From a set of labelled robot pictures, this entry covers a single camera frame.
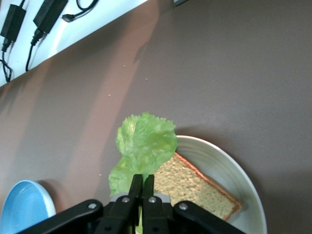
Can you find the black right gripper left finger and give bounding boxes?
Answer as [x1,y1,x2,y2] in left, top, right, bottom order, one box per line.
[14,174,143,234]

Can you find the black power adapter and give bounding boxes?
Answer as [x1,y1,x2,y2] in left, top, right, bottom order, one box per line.
[33,0,69,35]
[0,3,27,42]

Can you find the brown bread slice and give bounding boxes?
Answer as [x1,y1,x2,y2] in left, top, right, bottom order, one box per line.
[153,152,244,222]

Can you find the black plug cable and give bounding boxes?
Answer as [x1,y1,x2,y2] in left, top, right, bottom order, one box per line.
[61,0,99,23]

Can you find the beige plate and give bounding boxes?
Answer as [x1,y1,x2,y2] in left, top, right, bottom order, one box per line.
[168,135,268,234]

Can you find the green lettuce leaf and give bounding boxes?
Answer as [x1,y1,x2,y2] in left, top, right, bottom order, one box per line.
[108,111,178,234]

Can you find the blue plate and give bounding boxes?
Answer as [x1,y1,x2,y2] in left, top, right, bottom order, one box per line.
[0,179,58,234]

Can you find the black adapter cable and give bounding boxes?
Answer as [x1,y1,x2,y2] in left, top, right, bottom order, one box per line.
[25,29,46,72]
[0,38,14,83]

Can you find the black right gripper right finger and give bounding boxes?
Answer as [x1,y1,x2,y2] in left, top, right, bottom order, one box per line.
[142,175,247,234]

